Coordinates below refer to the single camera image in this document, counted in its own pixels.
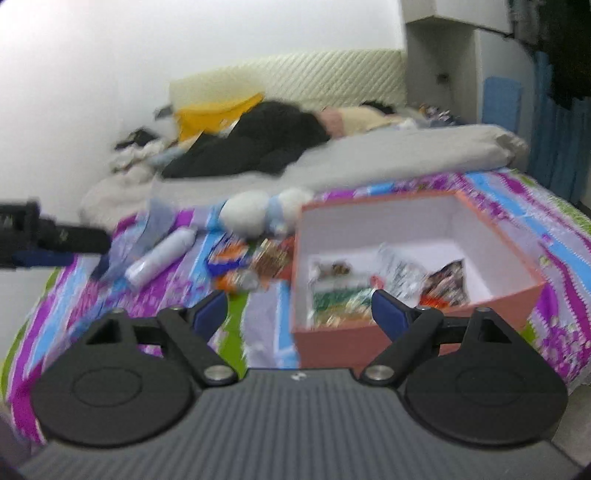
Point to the pile of crumpled clothes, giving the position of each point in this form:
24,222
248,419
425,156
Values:
141,150

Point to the white plastic bottle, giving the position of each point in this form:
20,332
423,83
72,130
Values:
159,258

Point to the grey duvet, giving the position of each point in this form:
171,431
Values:
392,157

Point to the red brown snack packet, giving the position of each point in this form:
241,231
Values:
272,258

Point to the white brown snack packet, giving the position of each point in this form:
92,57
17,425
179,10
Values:
334,273

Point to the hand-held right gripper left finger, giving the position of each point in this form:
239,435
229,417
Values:
210,311

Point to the pink cloth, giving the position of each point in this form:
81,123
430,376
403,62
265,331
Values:
331,121

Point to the hanging dark clothes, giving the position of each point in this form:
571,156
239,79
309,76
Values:
554,46

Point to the black jacket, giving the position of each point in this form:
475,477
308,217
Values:
258,138

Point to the blue curtain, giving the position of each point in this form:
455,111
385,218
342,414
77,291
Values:
561,147

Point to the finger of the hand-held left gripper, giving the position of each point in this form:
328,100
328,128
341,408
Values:
78,237

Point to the beige cloth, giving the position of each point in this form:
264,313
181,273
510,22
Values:
364,117

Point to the blue foam pad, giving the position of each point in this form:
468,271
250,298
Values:
504,99

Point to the pink cardboard box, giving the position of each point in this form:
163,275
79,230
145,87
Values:
415,221

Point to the green snack packet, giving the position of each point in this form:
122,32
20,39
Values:
341,304

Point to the white and blue plush toy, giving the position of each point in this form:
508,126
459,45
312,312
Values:
249,212

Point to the cream quilted headboard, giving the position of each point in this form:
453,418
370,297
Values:
300,74

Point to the yellow pillow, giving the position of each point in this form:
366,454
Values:
207,115

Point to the blue orange snack packet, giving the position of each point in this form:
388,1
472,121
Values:
227,254

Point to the silver orange snack packet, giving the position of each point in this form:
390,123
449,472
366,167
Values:
240,281

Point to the small black cloth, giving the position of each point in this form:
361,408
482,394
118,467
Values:
378,107

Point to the group of toiletry bottles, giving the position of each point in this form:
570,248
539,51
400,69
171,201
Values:
438,114

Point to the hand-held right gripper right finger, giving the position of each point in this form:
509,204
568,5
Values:
388,310

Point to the wall socket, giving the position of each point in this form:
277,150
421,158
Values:
443,79

